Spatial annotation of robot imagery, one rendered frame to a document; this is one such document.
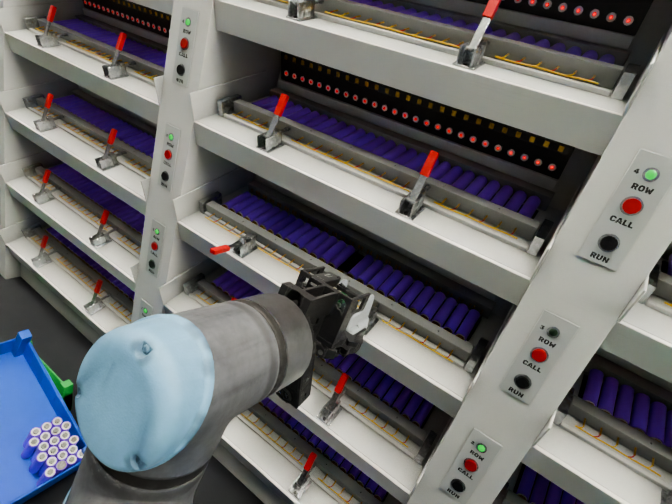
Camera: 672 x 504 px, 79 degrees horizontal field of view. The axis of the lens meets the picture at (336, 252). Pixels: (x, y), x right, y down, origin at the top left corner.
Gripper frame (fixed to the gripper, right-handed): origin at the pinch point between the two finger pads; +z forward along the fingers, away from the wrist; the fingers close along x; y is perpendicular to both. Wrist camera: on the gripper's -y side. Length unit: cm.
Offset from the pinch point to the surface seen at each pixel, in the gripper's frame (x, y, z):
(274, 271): 18.8, -3.1, 6.1
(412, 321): -6.2, 1.0, 8.5
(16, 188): 107, -23, 8
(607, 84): -14.9, 39.0, 4.6
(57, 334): 80, -56, 11
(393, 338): -5.0, -2.5, 7.0
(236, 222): 31.8, 0.5, 8.1
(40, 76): 113, 7, 11
